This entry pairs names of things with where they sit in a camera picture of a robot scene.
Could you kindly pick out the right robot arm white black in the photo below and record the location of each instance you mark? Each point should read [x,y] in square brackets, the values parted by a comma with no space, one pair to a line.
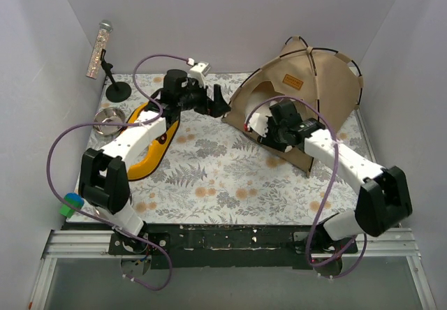
[383,194]

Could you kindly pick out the white fluffy cushion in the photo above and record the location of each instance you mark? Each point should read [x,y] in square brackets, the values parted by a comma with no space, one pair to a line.
[260,97]

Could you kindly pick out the yellow pet bowl stand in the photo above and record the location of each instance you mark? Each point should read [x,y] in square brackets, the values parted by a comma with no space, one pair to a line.
[157,150]

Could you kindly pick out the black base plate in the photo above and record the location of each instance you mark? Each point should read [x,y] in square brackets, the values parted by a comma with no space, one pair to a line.
[198,245]

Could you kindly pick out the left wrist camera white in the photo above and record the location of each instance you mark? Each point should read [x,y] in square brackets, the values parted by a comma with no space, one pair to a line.
[198,70]

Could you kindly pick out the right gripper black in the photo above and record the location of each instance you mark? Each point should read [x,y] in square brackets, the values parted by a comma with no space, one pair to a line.
[267,137]

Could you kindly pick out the glitter microphone toy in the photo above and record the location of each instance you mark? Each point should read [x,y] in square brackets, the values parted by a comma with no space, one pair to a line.
[102,38]

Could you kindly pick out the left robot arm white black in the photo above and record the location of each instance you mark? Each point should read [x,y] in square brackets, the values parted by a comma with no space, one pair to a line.
[104,181]

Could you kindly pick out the beige pet tent fabric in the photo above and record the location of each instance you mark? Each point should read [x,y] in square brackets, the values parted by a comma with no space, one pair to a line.
[236,118]

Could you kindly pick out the green blue toy block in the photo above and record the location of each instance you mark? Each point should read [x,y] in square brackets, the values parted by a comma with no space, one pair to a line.
[72,199]

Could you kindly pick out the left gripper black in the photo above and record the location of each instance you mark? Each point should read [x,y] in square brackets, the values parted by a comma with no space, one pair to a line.
[211,104]

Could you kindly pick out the steel bowl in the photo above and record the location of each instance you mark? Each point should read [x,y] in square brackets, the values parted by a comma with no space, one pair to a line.
[107,116]

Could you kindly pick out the floral table mat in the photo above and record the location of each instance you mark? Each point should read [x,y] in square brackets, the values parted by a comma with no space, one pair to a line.
[212,173]

